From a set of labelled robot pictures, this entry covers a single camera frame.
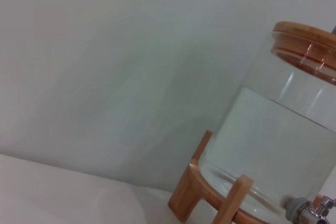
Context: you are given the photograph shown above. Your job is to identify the chrome metal faucet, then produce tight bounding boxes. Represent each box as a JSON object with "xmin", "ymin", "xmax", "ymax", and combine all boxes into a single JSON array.
[{"xmin": 280, "ymin": 194, "xmax": 336, "ymax": 224}]

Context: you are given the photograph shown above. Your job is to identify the light wooden dispenser stand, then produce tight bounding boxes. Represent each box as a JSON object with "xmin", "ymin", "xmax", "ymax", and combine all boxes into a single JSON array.
[{"xmin": 167, "ymin": 129, "xmax": 336, "ymax": 224}]

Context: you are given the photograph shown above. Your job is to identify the clear glass water dispenser jar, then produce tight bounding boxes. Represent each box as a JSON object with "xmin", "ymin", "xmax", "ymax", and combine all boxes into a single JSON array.
[{"xmin": 198, "ymin": 28, "xmax": 336, "ymax": 220}]

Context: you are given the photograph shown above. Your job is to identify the wooden dispenser lid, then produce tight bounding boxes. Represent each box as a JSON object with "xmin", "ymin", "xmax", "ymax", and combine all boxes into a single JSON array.
[{"xmin": 270, "ymin": 21, "xmax": 336, "ymax": 86}]

